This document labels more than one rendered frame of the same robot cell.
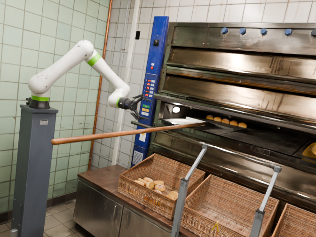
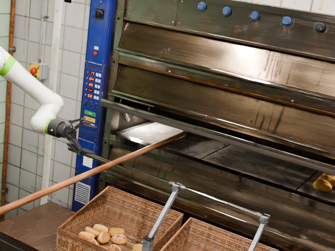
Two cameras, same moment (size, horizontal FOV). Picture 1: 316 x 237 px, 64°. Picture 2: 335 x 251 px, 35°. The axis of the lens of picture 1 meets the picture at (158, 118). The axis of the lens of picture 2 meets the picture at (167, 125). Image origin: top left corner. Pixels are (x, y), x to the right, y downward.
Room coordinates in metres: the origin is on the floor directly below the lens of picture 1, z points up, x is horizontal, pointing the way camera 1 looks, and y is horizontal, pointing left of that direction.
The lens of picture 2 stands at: (-0.75, 0.00, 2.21)
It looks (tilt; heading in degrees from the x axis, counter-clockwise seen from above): 16 degrees down; 354
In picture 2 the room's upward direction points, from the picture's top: 8 degrees clockwise
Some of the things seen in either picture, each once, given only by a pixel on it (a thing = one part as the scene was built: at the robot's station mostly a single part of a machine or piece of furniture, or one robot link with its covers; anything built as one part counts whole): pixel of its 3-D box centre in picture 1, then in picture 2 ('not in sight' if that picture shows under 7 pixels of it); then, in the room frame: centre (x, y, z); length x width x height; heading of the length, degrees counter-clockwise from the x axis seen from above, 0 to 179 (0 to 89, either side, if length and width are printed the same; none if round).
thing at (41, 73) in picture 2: not in sight; (38, 70); (2.77, 0.51, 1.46); 0.10 x 0.07 x 0.10; 55
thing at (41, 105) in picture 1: (36, 102); not in sight; (1.94, 0.95, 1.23); 0.26 x 0.15 x 0.06; 52
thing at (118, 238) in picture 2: (160, 187); (119, 238); (2.15, -0.12, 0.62); 0.10 x 0.07 x 0.05; 84
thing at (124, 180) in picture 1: (161, 181); (120, 232); (2.05, -0.12, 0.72); 0.56 x 0.49 x 0.28; 56
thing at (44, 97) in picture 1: (41, 87); not in sight; (1.90, 0.91, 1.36); 0.16 x 0.13 x 0.19; 19
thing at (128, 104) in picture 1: (131, 105); (68, 132); (1.93, 0.21, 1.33); 0.09 x 0.07 x 0.08; 56
